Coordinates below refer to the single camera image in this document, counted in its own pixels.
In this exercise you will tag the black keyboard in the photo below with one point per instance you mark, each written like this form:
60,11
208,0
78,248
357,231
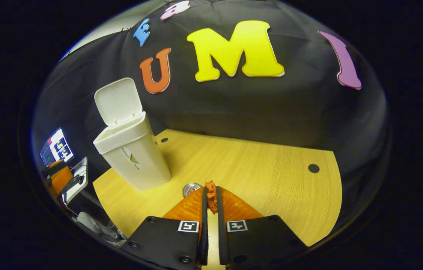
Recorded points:
73,183

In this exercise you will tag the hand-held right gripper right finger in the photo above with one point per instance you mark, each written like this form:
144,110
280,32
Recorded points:
256,243

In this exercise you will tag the white desktop garbage bin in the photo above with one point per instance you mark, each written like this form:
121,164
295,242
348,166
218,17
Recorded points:
136,153

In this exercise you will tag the red pop can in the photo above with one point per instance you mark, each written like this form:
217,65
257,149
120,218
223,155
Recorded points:
190,188

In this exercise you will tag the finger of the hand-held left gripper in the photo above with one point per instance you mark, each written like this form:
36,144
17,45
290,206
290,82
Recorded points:
61,180

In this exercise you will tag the orange paper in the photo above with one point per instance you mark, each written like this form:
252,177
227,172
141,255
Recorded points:
211,197

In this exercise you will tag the computer monitor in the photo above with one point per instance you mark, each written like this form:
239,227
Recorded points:
56,148

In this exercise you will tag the white side table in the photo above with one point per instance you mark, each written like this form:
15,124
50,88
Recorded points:
82,168

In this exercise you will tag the black backdrop cloth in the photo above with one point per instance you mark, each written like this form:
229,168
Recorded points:
271,105

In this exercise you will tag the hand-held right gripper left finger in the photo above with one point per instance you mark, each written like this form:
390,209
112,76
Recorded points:
166,243

